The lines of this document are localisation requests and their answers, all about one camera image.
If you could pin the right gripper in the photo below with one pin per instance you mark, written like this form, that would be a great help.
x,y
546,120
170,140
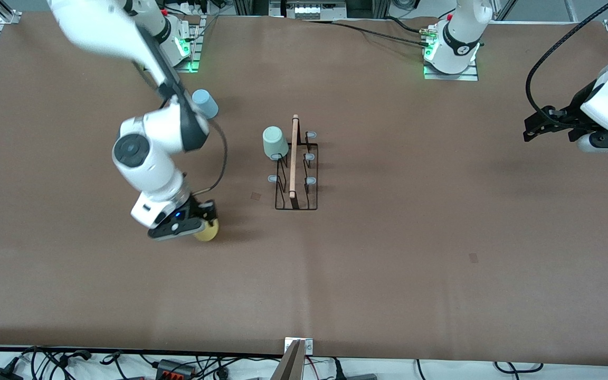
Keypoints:
x,y
197,207

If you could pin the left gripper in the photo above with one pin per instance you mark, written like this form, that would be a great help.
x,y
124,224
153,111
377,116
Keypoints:
x,y
577,108

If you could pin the yellow plastic cup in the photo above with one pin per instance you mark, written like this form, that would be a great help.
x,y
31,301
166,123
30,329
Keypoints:
x,y
210,232

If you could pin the mint green plastic cup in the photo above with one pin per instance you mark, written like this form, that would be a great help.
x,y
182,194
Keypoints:
x,y
275,143

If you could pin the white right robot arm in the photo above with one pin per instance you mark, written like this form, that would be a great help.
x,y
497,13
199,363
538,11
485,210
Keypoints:
x,y
145,158

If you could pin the light blue plastic cup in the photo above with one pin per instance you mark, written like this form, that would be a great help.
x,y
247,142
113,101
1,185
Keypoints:
x,y
208,104

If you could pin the orange black connector block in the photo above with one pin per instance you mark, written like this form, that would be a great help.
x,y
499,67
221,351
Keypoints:
x,y
174,368

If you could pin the brown table cover sheet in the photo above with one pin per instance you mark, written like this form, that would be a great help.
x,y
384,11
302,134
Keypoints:
x,y
388,290

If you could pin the black plug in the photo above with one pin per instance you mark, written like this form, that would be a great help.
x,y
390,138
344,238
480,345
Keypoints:
x,y
339,369

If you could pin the white power strip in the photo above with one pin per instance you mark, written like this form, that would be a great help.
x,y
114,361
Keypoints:
x,y
309,10

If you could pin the black power adapter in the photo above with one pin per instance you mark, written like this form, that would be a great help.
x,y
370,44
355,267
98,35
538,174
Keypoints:
x,y
0,376

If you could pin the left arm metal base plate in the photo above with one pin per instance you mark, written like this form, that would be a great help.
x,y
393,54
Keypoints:
x,y
452,76

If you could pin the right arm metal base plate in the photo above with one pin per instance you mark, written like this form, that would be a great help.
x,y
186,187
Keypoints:
x,y
194,50

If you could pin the small metal bracket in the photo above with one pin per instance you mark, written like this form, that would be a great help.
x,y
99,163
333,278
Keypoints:
x,y
308,345

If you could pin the grey camera mount bar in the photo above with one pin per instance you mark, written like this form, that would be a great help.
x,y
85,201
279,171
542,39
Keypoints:
x,y
289,367

